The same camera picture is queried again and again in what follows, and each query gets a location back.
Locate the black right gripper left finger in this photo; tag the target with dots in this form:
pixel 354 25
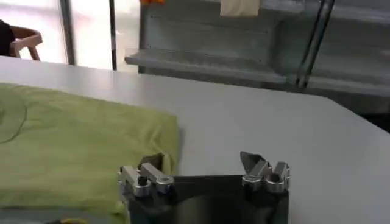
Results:
pixel 146 178

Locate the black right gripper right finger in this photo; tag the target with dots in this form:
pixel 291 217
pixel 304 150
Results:
pixel 264 176

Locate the green shirt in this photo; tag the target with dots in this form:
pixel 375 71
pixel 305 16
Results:
pixel 76 152

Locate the grey metal shelf rack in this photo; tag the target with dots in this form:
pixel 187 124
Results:
pixel 243 51

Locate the thin dark pole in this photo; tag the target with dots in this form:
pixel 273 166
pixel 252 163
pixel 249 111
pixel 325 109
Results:
pixel 112 35

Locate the cream hanging cloth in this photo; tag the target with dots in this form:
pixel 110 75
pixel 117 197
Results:
pixel 239 7

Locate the orange hanging cloth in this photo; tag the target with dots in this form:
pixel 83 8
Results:
pixel 151 1

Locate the wooden chair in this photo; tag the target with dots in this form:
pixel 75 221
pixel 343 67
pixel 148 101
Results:
pixel 26 42

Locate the black metal rack post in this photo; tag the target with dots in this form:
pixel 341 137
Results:
pixel 315 44

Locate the dark window post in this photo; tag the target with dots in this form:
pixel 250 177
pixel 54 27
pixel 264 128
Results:
pixel 67 32

